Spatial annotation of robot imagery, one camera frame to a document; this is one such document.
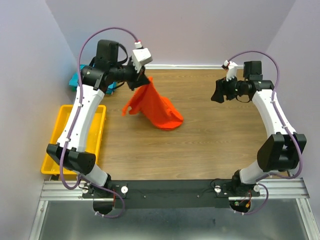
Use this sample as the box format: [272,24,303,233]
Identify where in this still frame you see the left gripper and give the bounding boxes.
[109,57,151,91]

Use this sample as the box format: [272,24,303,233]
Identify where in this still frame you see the teal folded t shirt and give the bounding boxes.
[68,72,79,88]

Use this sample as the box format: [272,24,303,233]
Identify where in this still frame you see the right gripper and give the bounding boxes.
[210,73,248,104]

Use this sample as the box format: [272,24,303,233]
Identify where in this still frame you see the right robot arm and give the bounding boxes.
[211,60,307,197]

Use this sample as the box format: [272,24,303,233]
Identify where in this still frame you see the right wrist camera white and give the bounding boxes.
[221,60,238,82]

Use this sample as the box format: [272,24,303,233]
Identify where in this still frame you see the orange t shirt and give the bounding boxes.
[122,77,184,131]

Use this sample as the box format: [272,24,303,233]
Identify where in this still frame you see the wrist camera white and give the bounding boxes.
[132,40,153,71]
[221,60,238,82]

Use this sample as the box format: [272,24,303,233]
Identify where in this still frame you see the aluminium frame rail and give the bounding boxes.
[30,178,320,240]

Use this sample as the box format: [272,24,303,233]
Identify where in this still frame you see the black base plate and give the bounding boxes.
[82,178,260,216]

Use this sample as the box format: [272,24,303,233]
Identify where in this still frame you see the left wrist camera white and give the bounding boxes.
[132,40,153,71]

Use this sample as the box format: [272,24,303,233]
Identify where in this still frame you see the yellow plastic bin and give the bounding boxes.
[41,104,107,175]

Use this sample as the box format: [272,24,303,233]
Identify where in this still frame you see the white table edge strip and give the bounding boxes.
[145,64,222,70]

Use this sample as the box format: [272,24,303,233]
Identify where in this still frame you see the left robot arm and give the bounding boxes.
[46,39,153,198]

